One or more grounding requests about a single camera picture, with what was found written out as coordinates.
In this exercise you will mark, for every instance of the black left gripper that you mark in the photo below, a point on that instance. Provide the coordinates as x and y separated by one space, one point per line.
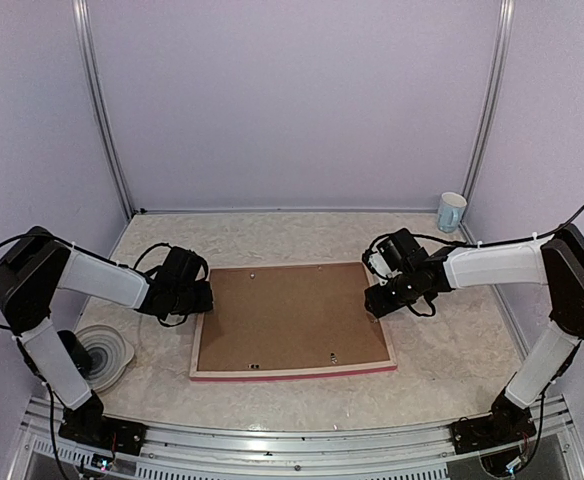
205 303

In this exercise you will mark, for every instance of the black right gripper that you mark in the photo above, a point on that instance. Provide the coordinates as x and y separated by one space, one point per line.
381 306

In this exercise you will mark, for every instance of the pink wooden picture frame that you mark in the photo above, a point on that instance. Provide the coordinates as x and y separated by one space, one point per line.
292 375

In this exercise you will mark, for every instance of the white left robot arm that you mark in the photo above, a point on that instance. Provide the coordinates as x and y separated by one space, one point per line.
37 268

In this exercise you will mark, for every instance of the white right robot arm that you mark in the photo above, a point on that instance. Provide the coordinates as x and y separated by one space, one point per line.
539 278

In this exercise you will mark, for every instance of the light blue mug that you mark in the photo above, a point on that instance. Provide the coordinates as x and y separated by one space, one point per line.
450 211

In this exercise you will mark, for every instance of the black cup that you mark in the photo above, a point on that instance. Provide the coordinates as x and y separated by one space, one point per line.
77 352

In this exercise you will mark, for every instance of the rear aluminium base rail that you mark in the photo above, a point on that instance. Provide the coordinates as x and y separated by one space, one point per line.
240 210

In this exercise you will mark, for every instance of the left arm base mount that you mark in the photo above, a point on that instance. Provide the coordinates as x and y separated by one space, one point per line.
88 425

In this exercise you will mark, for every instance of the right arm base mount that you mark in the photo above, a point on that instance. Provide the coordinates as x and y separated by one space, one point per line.
503 424

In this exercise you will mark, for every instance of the front aluminium rail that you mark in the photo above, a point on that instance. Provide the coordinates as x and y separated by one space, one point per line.
420 451

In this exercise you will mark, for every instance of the right aluminium corner post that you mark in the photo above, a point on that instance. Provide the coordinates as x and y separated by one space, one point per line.
491 98

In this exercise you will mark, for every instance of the aluminium corner post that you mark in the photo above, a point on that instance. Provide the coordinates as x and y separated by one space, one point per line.
88 55
491 98

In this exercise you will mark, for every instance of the left aluminium corner post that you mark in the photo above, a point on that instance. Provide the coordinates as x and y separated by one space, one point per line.
88 55

